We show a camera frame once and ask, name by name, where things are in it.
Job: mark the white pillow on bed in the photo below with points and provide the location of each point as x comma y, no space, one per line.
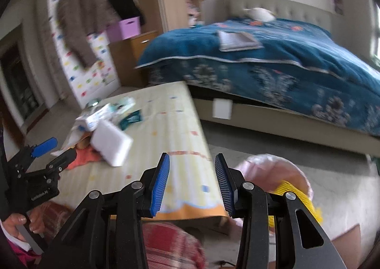
259,14

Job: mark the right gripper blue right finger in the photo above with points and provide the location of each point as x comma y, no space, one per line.
300,240

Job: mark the small wall photo frame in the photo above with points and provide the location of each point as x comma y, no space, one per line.
337,7

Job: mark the white polka dot cabinet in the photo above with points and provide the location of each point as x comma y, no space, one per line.
81,84

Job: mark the brown wooden drawer cabinet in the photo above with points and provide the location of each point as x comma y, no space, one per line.
125,55

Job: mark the coral knitted glove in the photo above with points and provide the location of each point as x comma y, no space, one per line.
85,154

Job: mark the grey folded cloth on bed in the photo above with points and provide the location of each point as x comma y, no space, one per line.
237,41

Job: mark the white cardboard sheet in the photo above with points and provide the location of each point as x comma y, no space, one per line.
76,135

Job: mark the yellow striped dotted tablecloth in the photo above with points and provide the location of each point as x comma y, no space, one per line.
170,124

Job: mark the pink sleeve forearm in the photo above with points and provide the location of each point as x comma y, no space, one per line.
14,252

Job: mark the blue floral bed blanket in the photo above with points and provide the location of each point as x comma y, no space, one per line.
299,69

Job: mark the grey-brown fuzzy coat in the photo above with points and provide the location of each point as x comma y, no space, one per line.
80,18

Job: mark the purple plastic storage box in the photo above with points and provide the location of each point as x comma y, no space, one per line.
124,29

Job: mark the beige tufted headboard bed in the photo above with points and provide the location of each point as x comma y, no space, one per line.
251,114

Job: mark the pink trash bag bin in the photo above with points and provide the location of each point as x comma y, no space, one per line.
277,175

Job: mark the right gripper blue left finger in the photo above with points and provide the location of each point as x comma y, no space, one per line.
105,230

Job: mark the clear plastic wrapper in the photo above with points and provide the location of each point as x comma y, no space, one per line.
123,105

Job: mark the white label on bed base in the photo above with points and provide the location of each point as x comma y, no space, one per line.
222,108

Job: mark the teal snack wrapper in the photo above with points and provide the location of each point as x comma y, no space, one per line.
134,117

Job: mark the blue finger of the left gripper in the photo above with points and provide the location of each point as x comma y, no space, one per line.
61,162
25,157

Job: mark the white foam block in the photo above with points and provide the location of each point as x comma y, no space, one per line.
111,143

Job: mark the white blue tissue packet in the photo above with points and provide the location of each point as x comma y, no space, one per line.
89,120

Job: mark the window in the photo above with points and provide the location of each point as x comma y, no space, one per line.
375,42

